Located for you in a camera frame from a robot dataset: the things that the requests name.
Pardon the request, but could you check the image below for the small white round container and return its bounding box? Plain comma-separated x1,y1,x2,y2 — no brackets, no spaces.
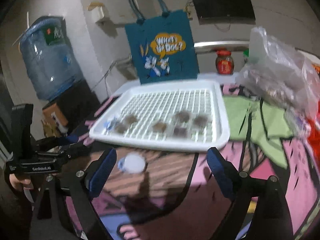
118,152,146,174

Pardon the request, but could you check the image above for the brown snack cube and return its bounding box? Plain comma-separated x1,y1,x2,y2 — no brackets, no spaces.
123,114,138,126
193,114,209,129
172,126,188,138
174,110,191,123
152,121,168,133
114,122,128,134

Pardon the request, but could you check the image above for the person's left hand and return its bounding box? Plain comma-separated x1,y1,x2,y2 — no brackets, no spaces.
9,174,34,192

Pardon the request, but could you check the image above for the brown box with sockets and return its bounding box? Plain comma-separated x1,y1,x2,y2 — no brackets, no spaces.
42,103,68,134

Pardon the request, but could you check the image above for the black water dispenser cabinet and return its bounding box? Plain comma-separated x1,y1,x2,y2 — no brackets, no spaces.
43,80,100,135

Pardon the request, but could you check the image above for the cartoon print bedsheet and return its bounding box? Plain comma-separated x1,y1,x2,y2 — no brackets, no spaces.
62,73,320,240

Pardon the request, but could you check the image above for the blue water jug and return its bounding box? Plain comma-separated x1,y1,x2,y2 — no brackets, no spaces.
19,16,84,101

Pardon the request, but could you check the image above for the red plastic bag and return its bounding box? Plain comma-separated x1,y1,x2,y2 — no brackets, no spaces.
306,64,320,170

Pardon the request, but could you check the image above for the white perforated plastic tray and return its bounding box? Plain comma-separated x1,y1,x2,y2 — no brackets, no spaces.
89,80,230,152

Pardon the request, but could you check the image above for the clear plastic bag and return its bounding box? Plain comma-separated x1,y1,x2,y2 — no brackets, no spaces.
236,27,319,120

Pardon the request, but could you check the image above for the teal cartoon tote bag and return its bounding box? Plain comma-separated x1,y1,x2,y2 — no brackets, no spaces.
125,0,199,84

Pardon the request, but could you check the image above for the red-lidded glass jar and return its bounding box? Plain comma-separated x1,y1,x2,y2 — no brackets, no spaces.
215,50,234,75

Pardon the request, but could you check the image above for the green white carton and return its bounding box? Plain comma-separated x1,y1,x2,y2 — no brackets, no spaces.
243,49,249,60

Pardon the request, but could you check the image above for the steel bed rail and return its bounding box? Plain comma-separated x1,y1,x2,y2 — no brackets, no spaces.
116,40,251,67

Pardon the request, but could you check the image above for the white wall junction box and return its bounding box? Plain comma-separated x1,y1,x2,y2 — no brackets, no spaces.
87,2,110,23

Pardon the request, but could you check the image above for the black wall monitor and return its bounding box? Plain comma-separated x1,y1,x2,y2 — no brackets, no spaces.
192,0,256,25

